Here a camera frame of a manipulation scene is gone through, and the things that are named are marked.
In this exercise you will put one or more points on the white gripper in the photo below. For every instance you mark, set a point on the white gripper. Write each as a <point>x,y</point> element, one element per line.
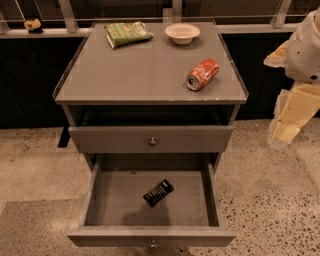
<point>304,55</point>

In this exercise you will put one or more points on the black rxbar chocolate bar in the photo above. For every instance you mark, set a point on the black rxbar chocolate bar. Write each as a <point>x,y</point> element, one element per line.
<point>159,192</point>

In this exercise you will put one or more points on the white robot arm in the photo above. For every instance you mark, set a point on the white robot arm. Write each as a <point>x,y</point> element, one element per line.
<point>300,58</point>

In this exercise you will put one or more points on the grey drawer cabinet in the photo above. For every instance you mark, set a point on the grey drawer cabinet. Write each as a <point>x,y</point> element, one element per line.
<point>144,84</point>

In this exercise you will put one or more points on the round top drawer knob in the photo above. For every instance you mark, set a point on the round top drawer knob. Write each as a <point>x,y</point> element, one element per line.
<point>152,142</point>

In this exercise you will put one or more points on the grey top drawer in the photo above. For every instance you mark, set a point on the grey top drawer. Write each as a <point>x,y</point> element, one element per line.
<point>135,139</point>

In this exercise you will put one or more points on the open grey middle drawer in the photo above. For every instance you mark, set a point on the open grey middle drawer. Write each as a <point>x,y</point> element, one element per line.
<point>116,215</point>

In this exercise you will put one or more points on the red soda can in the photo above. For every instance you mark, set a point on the red soda can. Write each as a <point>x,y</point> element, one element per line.
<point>202,74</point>

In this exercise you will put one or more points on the white paper bowl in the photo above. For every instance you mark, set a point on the white paper bowl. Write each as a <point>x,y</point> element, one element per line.
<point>182,33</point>

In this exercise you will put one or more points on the green chip bag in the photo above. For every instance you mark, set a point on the green chip bag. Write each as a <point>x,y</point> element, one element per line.
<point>119,34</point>

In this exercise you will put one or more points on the small yellow black object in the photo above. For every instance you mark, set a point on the small yellow black object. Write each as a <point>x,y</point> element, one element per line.
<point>33,25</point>

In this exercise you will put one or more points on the metal window rail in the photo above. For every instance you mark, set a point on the metal window rail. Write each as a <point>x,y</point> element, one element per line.
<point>72,18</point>

